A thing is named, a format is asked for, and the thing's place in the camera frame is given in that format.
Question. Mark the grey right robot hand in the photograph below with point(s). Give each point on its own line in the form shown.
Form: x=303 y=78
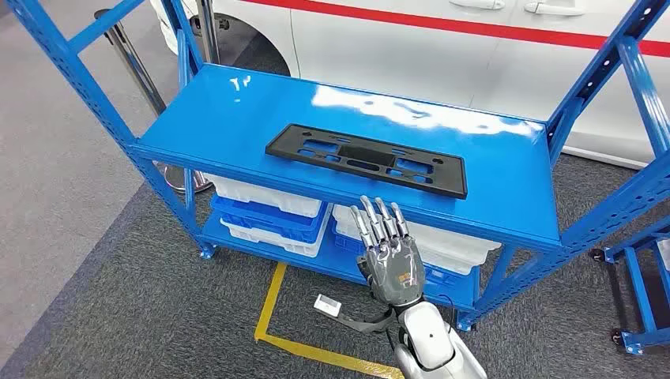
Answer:
x=392 y=267

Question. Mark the black plastic plate bracket part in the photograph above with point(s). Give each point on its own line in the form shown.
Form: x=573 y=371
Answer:
x=366 y=156

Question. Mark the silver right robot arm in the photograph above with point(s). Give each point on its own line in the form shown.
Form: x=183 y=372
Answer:
x=426 y=335

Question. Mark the blue metal shelf rack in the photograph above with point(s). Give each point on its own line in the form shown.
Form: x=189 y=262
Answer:
x=235 y=120

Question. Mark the large blue plastic bin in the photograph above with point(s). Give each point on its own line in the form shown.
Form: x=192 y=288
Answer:
x=439 y=280

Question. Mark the small white plastic bin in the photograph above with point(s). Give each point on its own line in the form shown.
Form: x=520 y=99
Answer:
x=272 y=241
x=272 y=199

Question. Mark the yellow floor tape line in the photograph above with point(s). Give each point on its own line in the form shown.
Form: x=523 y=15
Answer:
x=272 y=303

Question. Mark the small blue plastic bin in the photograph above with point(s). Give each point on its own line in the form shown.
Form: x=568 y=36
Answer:
x=272 y=222

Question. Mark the white car with red stripe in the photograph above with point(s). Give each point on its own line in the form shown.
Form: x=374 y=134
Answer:
x=392 y=52

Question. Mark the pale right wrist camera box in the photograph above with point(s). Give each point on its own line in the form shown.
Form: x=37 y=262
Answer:
x=328 y=305

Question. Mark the blue metal cart frame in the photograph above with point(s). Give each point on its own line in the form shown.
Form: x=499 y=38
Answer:
x=636 y=282

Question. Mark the chrome stanchion post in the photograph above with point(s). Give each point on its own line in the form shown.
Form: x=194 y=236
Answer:
x=131 y=57
x=208 y=31

